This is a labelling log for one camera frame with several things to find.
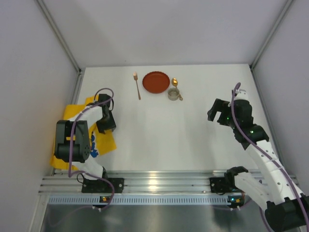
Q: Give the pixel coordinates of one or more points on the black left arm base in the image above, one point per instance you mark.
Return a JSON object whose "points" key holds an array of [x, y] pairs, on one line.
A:
{"points": [[99, 186]]}

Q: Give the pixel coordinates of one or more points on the gold spoon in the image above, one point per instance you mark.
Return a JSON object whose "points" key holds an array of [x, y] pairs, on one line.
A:
{"points": [[175, 84]]}

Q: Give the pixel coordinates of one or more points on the left aluminium frame post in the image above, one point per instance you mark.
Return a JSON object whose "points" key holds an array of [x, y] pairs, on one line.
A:
{"points": [[46, 13]]}

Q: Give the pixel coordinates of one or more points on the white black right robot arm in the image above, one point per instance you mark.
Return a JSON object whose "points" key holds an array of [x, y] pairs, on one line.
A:
{"points": [[284, 204]]}

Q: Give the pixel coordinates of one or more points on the red round plastic plate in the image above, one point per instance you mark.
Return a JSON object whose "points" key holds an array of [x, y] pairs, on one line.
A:
{"points": [[156, 82]]}

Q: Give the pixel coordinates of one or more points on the aluminium frame post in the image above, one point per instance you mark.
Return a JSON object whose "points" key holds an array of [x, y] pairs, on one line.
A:
{"points": [[272, 32], [46, 13]]}

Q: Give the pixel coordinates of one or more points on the speckled ceramic cup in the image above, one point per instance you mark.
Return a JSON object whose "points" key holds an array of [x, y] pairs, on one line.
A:
{"points": [[173, 94]]}

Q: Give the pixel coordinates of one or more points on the rose gold fork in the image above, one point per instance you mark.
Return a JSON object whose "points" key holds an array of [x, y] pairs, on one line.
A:
{"points": [[135, 76]]}

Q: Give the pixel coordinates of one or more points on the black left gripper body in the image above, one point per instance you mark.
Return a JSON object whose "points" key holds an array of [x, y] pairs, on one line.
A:
{"points": [[107, 123]]}

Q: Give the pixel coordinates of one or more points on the yellow Pikachu cloth placemat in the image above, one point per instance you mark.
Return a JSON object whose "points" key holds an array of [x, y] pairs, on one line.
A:
{"points": [[101, 143]]}

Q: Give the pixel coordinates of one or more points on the right aluminium frame post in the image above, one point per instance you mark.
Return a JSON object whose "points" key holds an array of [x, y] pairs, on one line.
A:
{"points": [[272, 32]]}

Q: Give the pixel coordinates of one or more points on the slotted grey cable duct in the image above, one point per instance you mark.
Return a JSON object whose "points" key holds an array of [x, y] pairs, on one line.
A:
{"points": [[232, 200]]}

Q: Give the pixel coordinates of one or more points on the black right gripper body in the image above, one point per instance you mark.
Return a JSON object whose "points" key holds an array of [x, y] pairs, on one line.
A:
{"points": [[217, 109]]}

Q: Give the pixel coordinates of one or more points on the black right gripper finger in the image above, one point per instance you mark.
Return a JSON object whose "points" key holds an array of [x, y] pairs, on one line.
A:
{"points": [[222, 120], [211, 115]]}

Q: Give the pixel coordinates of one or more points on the aluminium mounting rail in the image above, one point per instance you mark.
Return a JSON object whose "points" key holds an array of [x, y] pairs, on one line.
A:
{"points": [[139, 182]]}

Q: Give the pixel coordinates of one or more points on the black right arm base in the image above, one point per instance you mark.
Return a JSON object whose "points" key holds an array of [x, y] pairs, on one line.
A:
{"points": [[220, 186]]}

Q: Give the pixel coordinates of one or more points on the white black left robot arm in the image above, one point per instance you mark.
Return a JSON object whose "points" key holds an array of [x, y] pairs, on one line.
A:
{"points": [[84, 133]]}

